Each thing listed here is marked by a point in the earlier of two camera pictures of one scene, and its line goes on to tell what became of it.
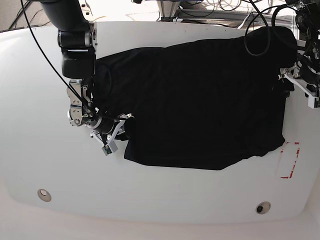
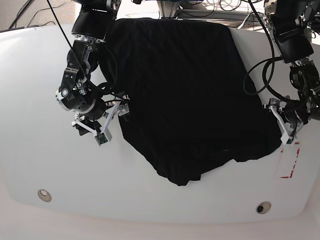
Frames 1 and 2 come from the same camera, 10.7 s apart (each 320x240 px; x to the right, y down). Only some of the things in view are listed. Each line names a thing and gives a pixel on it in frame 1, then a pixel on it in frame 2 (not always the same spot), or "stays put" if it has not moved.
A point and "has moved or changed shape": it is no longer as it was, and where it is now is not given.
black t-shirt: [198, 105] has moved or changed shape
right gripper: [305, 73] to [290, 116]
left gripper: [106, 129] to [100, 118]
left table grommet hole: [44, 195] stays put
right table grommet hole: [263, 207] stays put
